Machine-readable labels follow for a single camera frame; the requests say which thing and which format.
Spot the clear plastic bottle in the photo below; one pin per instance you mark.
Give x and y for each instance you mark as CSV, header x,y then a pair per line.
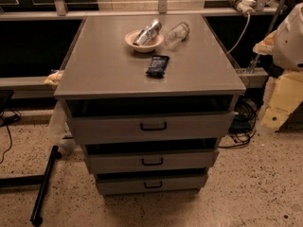
x,y
176,35

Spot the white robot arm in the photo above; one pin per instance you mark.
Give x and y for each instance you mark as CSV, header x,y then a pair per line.
x,y
282,96

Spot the white power strip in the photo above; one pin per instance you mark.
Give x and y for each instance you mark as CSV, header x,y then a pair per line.
x,y
245,7

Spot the black metal stand leg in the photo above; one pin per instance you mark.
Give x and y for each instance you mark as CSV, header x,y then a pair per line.
x,y
42,180

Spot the metal railing frame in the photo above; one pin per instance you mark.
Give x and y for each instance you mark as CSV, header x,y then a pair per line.
x,y
77,9

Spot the grey drawer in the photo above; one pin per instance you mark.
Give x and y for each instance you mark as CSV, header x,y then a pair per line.
x,y
152,185
152,161
144,128

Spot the silver crushed can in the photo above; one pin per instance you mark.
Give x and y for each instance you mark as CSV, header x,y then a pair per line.
x,y
150,31

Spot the grey drawer cabinet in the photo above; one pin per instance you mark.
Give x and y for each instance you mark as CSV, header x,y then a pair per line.
x,y
104,77

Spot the grey bottom drawer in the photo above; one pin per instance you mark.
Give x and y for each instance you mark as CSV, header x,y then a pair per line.
x,y
152,185

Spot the white ceramic bowl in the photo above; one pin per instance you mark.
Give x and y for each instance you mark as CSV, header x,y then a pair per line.
x,y
129,38

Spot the grey top drawer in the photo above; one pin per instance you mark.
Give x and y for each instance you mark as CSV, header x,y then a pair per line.
x,y
144,128

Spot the grey middle drawer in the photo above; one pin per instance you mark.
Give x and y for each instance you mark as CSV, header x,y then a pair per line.
x,y
152,161

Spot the black snack packet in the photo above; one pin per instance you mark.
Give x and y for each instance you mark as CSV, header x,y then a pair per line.
x,y
157,66

